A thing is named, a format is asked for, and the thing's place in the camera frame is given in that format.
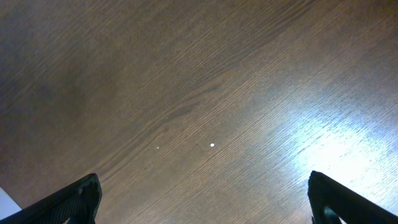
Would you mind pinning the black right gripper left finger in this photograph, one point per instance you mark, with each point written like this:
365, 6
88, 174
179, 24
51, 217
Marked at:
76, 203

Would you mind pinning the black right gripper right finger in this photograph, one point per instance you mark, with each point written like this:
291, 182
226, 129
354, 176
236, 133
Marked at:
332, 202

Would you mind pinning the white cardboard box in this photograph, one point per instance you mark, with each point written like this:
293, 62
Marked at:
8, 207

